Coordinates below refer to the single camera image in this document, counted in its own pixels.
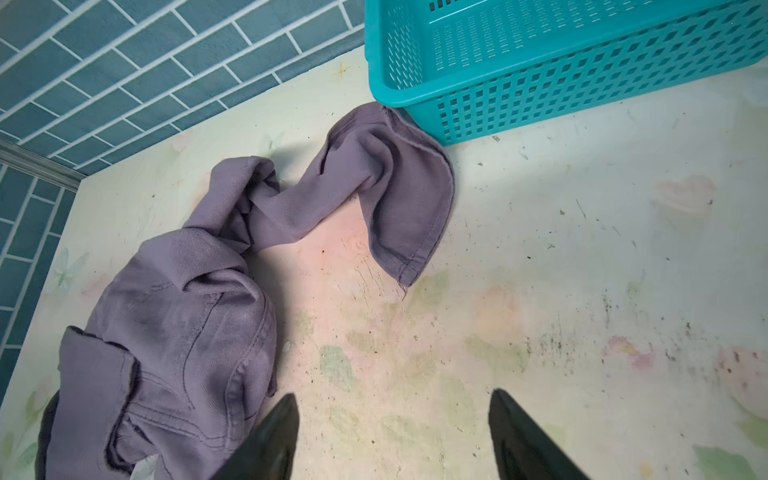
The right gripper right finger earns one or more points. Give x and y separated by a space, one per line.
522 449

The left corner metal post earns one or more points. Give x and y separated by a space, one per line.
35 165

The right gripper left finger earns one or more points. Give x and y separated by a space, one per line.
268 451

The teal plastic basket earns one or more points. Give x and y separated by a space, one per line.
466 69

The purple trousers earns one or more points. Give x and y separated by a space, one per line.
177 356

